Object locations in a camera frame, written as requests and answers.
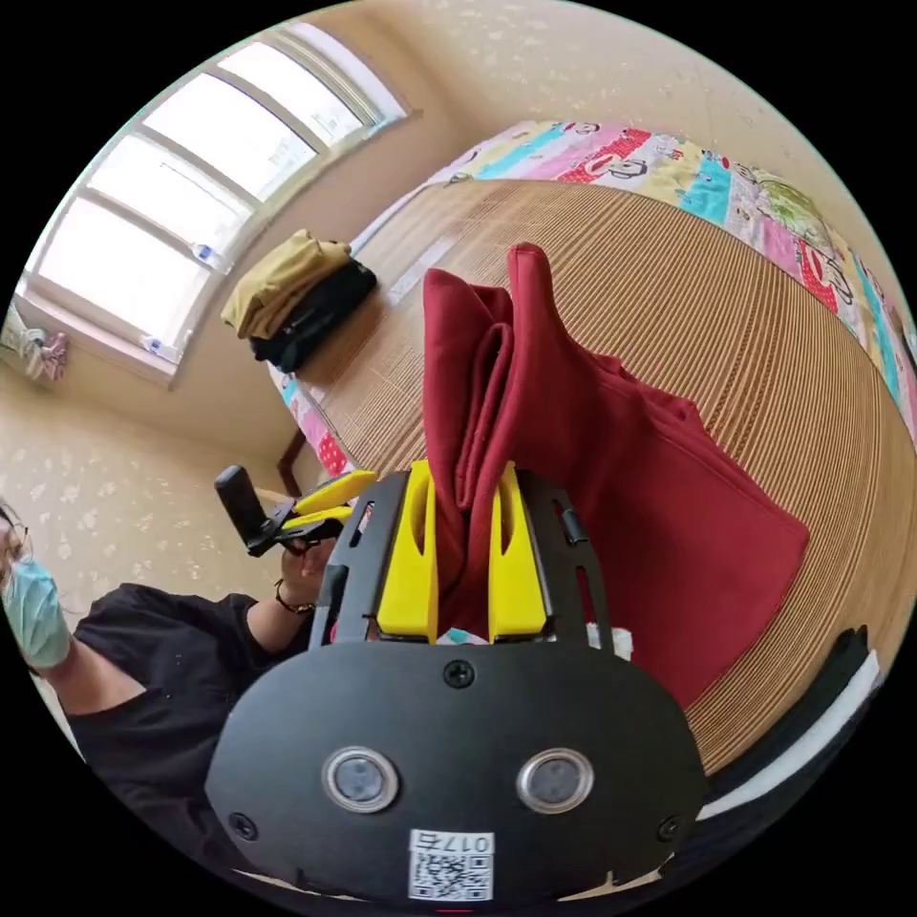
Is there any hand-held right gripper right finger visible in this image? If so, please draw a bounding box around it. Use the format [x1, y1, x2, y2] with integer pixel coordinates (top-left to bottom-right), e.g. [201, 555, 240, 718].
[489, 461, 557, 643]

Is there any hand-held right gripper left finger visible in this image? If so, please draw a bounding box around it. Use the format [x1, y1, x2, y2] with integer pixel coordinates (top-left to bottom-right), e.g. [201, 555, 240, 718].
[377, 460, 438, 643]

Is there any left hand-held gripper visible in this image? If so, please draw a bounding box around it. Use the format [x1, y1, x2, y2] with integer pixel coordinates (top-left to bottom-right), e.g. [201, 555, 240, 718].
[245, 469, 379, 560]

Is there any red long sleeve shirt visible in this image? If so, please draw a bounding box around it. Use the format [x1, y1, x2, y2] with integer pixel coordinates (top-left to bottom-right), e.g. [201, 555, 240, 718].
[420, 242, 812, 712]

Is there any person's left forearm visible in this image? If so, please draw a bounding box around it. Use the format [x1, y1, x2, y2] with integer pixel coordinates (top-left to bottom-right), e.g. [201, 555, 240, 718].
[246, 581, 319, 654]

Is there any person's left hand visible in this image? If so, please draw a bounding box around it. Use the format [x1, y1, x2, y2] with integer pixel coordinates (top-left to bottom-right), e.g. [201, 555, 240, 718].
[278, 535, 338, 608]

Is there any yellow and black clothes pile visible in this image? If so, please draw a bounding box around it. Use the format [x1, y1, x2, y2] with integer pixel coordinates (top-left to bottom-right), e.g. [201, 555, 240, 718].
[220, 228, 379, 375]

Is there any person's body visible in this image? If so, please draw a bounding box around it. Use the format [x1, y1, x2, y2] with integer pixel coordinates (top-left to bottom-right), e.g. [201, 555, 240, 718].
[0, 501, 318, 884]

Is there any black and white clothes pile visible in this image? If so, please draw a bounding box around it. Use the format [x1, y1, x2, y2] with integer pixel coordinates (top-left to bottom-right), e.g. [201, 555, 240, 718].
[684, 625, 888, 829]

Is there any bed with woven mat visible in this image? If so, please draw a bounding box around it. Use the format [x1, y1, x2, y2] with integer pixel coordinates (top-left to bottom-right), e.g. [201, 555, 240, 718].
[265, 119, 917, 778]

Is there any window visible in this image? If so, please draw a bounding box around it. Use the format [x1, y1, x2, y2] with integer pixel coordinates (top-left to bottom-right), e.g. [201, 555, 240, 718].
[13, 21, 425, 392]

